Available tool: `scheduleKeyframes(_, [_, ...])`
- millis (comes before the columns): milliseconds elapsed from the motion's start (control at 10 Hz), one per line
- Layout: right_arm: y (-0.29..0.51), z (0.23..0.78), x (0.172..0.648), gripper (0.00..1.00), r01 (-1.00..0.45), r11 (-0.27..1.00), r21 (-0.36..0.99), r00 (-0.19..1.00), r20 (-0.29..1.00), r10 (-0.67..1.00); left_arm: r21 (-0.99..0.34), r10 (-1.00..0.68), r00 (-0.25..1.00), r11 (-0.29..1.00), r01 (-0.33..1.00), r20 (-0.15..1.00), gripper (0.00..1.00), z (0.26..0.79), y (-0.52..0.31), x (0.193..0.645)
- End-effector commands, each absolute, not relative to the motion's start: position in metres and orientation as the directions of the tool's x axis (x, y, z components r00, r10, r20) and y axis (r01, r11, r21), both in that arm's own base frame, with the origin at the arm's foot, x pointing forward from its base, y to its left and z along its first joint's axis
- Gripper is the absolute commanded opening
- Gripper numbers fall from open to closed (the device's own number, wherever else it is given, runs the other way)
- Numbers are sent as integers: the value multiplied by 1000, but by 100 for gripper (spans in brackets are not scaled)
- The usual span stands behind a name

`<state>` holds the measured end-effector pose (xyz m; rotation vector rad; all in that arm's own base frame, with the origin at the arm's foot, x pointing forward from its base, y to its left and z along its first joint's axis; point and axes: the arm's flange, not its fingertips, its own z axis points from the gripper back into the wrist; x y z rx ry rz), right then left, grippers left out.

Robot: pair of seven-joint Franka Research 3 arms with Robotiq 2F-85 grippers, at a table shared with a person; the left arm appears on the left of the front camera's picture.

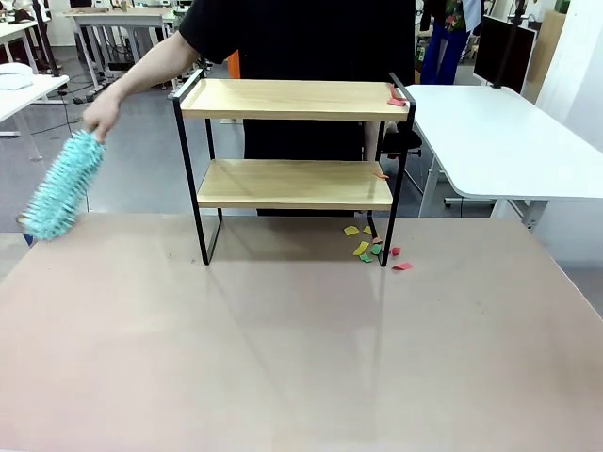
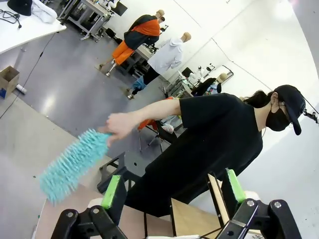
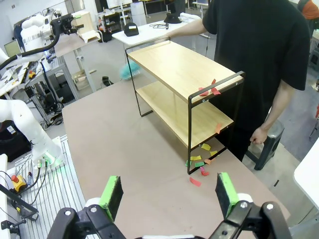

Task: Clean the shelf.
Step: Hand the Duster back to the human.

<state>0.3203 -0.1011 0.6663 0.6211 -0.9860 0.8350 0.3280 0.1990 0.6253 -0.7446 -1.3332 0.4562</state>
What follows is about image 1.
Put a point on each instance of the person's right hand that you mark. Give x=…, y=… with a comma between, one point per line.
x=104, y=113

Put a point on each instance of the teal microfibre duster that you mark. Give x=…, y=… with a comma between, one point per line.
x=63, y=188

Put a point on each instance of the person's right forearm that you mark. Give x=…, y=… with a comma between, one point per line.
x=155, y=66

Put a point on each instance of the black power strip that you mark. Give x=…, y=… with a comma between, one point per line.
x=82, y=99

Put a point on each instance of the white side table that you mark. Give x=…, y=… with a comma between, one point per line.
x=28, y=96

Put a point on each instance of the black stand pole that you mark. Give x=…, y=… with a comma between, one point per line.
x=47, y=42

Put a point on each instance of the grey workshop desk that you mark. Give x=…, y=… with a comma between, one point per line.
x=118, y=19

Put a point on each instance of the white cloth bundle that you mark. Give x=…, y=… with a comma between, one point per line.
x=14, y=77

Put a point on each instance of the white background desk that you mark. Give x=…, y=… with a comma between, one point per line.
x=14, y=30

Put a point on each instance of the orange object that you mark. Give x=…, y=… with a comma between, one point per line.
x=234, y=66

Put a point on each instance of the person torso in black shirt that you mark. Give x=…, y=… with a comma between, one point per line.
x=306, y=37

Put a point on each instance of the long yellow paper scrap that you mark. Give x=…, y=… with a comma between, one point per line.
x=350, y=230

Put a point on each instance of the small pink paper scrap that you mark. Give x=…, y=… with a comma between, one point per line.
x=380, y=175

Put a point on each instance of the crumpled yellow paper scrap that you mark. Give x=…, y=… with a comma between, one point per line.
x=361, y=247

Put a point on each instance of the long green paper scrap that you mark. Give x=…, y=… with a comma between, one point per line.
x=376, y=249

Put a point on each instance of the black stool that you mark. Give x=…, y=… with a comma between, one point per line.
x=410, y=141

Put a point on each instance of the flat red paper scrap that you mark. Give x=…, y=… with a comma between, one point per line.
x=402, y=267

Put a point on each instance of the person in blue trousers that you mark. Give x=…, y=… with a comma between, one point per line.
x=443, y=52

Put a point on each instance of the large white curved table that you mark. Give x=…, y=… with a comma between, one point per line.
x=494, y=141

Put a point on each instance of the black monitor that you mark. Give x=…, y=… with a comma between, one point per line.
x=504, y=47

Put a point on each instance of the brown cardboard panel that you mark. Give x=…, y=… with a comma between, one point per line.
x=544, y=47

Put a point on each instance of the two-tier wooden black-frame shelf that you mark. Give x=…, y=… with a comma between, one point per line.
x=292, y=108

